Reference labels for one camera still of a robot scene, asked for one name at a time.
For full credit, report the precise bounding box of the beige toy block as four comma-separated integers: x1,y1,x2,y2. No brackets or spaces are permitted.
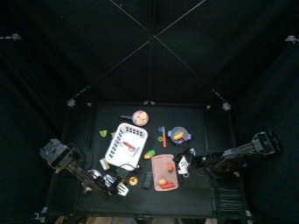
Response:
99,157,111,172

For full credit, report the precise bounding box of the orange flower-shaped toy piece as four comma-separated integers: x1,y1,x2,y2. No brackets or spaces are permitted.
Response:
127,176,141,187

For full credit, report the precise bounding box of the black box with cable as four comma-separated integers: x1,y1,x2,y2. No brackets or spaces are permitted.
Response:
115,163,145,179

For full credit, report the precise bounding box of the orange toy stick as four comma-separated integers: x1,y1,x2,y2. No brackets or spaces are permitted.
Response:
162,125,169,149

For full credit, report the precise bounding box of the green yellow toy vegetable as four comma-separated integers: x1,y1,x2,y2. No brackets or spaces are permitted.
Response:
143,149,158,160

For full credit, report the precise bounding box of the black rectangular block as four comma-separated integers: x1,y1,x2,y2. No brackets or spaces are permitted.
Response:
143,171,155,189

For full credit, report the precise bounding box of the pink cutting board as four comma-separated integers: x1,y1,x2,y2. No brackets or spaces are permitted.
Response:
150,153,181,193

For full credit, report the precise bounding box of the grey toy cooking pot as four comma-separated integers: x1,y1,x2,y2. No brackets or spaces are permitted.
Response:
167,126,193,145

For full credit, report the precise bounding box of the pink toy frying pan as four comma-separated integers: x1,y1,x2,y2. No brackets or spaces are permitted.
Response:
119,109,151,127

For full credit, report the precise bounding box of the white plastic slotted basket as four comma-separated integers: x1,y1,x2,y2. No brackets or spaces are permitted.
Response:
104,122,150,169

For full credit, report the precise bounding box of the red and white tool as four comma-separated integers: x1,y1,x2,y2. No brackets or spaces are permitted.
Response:
122,141,138,152

